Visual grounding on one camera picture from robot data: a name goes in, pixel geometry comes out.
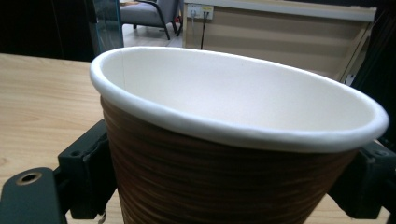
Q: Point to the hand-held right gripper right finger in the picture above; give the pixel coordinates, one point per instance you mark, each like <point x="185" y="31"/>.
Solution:
<point x="364" y="183"/>

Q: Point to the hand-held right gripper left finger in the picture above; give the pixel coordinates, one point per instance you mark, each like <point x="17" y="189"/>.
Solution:
<point x="84" y="174"/>

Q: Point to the brown ribbed paper cup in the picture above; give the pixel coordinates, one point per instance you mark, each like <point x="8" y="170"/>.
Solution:
<point x="218" y="186"/>

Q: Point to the black metal stand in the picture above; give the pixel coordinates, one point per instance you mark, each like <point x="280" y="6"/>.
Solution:
<point x="383" y="62"/>

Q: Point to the glass panel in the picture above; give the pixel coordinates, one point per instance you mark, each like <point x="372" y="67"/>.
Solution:
<point x="107" y="28"/>

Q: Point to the beige wooden counter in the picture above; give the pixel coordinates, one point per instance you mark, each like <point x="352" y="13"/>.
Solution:
<point x="280" y="37"/>

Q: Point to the grey armchair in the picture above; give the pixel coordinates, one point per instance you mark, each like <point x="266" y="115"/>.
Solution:
<point x="140" y="14"/>

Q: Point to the white wall socket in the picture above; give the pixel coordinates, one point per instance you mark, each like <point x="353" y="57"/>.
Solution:
<point x="199" y="10"/>

